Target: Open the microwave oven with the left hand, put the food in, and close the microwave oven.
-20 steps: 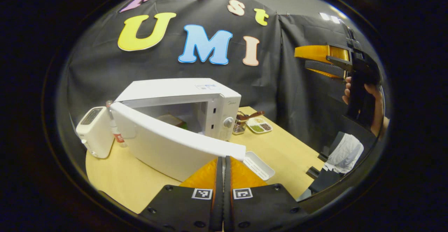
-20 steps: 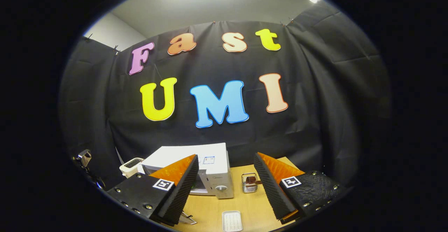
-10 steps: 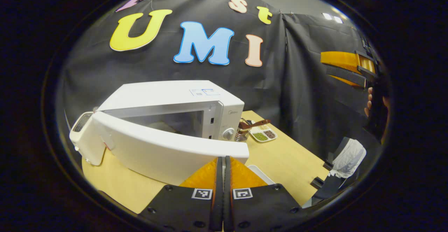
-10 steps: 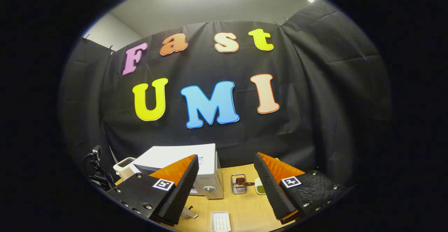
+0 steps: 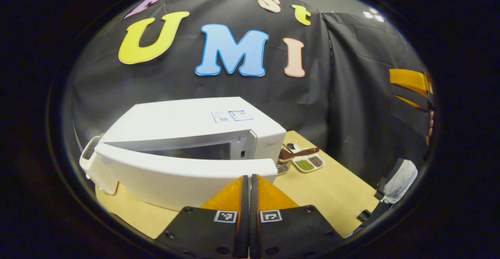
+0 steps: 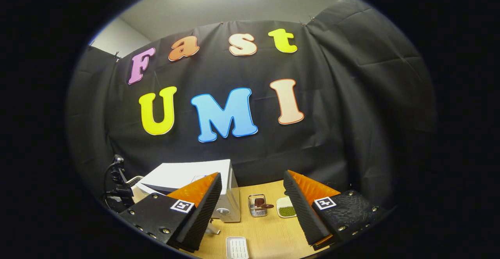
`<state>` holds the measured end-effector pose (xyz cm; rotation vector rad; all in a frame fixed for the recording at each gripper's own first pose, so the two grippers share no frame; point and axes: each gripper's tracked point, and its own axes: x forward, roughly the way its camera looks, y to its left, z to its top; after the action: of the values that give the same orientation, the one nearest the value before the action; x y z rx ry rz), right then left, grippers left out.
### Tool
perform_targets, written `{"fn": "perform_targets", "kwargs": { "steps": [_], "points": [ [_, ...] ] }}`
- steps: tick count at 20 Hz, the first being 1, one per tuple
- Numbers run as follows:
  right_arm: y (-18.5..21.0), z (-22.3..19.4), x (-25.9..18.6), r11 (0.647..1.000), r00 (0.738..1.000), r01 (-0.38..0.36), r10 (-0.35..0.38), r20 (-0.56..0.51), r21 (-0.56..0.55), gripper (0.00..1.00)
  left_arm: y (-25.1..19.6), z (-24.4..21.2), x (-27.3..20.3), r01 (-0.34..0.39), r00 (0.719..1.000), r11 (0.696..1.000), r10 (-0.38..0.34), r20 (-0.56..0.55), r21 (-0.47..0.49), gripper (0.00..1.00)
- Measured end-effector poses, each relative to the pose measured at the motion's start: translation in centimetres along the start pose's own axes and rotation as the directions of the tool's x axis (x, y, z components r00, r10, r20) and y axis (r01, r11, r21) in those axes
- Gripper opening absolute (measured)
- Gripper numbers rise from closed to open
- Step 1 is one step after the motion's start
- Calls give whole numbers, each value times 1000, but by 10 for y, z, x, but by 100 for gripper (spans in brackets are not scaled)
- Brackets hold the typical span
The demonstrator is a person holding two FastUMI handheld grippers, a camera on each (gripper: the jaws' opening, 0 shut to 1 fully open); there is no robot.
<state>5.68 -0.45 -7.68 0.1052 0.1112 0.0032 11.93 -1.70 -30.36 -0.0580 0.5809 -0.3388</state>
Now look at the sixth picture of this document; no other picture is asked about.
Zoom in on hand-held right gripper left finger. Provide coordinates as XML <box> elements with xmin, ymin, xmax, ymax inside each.
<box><xmin>119</xmin><ymin>172</ymin><xmax>222</xmax><ymax>252</ymax></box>

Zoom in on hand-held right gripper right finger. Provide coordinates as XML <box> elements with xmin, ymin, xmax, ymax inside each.
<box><xmin>283</xmin><ymin>170</ymin><xmax>387</xmax><ymax>251</ymax></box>

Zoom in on white microwave oven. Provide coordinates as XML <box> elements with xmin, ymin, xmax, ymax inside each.
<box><xmin>135</xmin><ymin>159</ymin><xmax>241</xmax><ymax>236</ymax></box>

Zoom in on white divided dish with beans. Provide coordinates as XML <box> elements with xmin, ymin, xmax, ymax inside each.
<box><xmin>276</xmin><ymin>196</ymin><xmax>297</xmax><ymax>218</ymax></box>

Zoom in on small white rectangular plate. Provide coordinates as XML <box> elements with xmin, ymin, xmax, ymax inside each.
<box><xmin>226</xmin><ymin>236</ymin><xmax>249</xmax><ymax>259</ymax></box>

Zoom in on black backdrop cloth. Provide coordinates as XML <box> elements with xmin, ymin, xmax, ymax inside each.
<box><xmin>64</xmin><ymin>0</ymin><xmax>438</xmax><ymax>209</ymax></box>

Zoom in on metal wire basket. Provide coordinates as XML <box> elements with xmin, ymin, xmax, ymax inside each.
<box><xmin>248</xmin><ymin>194</ymin><xmax>268</xmax><ymax>217</ymax></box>

